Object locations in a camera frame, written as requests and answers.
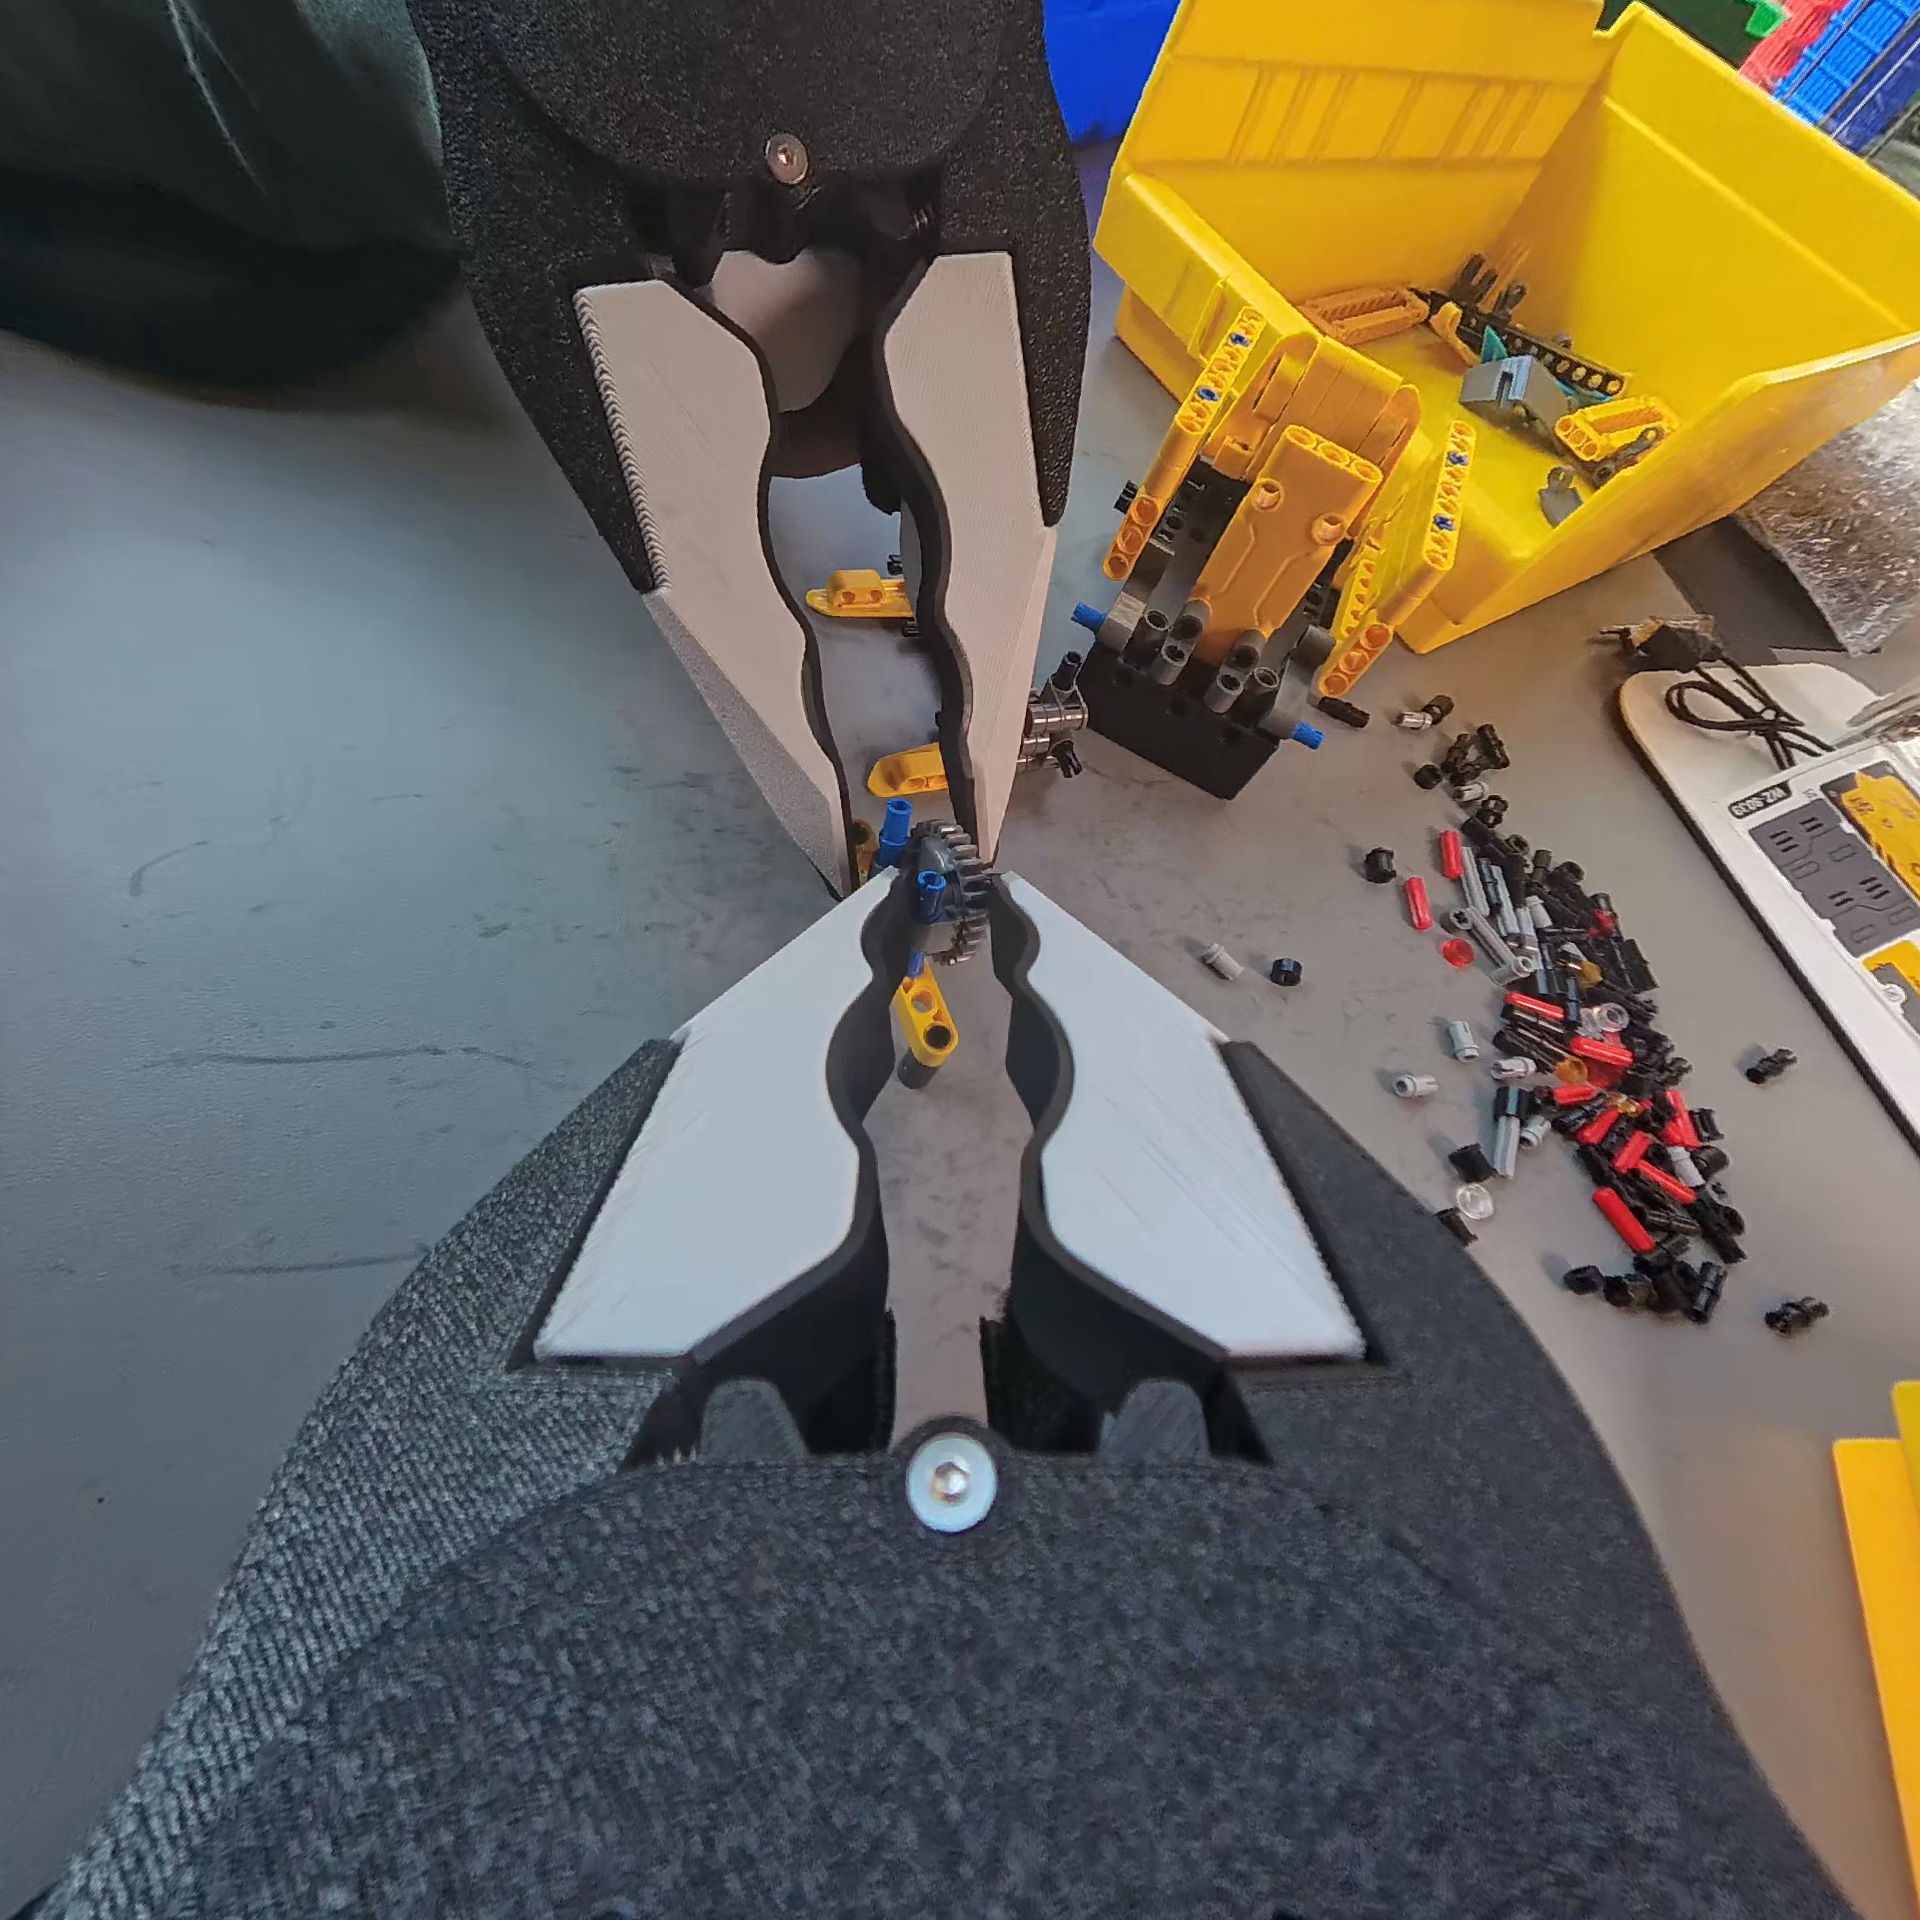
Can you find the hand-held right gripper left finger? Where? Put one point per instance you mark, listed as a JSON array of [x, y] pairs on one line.
[[720, 1171]]

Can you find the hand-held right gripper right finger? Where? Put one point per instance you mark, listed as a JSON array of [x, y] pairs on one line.
[[1185, 1184]]

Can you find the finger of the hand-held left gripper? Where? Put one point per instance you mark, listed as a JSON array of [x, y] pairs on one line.
[[990, 451], [705, 570]]

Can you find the yellow lego beam with black pins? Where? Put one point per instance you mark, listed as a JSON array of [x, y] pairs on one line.
[[927, 1021]]

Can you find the grey yellow lego rack assembly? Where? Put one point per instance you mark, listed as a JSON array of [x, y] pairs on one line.
[[855, 595]]

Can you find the large yellow black lego model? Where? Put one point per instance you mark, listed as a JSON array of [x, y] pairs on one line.
[[1274, 524]]

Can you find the pile of small lego pins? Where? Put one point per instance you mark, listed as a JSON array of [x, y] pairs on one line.
[[1591, 1050]]

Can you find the long black lego beam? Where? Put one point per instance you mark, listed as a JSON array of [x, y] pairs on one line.
[[1545, 360]]

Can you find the small grey lego connector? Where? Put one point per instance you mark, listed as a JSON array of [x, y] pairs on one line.
[[1560, 502]]

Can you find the lego instruction booklet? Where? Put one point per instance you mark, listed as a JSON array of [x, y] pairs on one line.
[[1831, 901]]

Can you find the blue plastic crate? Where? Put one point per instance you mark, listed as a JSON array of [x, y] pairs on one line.
[[1119, 60]]

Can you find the yellow plastic storage bin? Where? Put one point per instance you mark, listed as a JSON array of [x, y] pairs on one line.
[[1882, 1651], [1725, 224]]

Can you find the silver foil bag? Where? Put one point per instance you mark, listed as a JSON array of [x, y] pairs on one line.
[[1845, 524]]

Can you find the stack of coloured crates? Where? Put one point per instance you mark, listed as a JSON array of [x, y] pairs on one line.
[[1860, 60]]

